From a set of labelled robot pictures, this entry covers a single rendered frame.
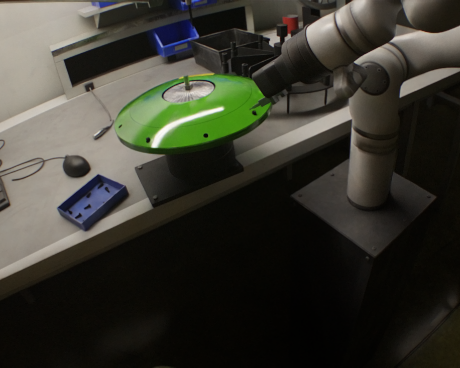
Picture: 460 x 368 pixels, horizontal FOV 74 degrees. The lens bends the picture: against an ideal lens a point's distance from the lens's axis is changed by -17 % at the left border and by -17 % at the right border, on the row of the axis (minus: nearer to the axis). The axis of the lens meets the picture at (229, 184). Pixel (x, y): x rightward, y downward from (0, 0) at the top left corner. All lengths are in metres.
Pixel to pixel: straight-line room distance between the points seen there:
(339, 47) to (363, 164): 0.28
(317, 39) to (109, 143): 0.66
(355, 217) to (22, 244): 0.69
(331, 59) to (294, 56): 0.05
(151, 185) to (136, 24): 0.82
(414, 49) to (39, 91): 1.35
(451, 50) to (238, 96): 0.38
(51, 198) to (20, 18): 0.85
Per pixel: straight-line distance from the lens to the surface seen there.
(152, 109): 0.66
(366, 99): 0.62
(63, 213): 0.77
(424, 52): 0.63
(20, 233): 0.82
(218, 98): 0.65
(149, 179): 0.76
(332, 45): 0.47
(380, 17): 0.45
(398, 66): 0.60
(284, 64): 0.51
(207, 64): 1.30
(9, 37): 1.52
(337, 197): 0.77
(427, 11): 0.42
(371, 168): 0.68
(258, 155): 0.79
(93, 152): 0.96
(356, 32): 0.46
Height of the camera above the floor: 1.36
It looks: 38 degrees down
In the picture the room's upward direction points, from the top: 9 degrees counter-clockwise
